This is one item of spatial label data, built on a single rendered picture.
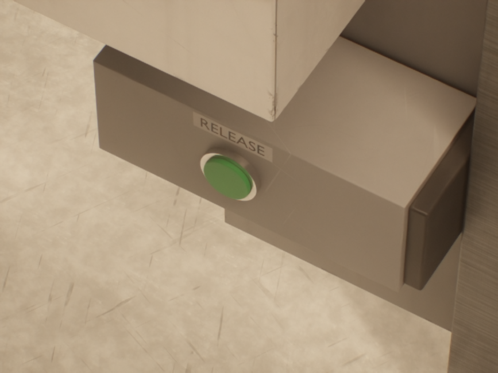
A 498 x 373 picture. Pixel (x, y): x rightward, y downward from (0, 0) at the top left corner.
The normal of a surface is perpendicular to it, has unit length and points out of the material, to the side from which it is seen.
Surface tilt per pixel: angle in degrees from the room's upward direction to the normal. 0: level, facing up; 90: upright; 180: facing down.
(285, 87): 90
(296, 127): 0
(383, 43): 90
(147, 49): 90
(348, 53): 0
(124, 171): 0
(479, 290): 90
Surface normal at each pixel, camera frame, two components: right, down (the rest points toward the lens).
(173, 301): 0.00, -0.59
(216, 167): -0.51, 0.69
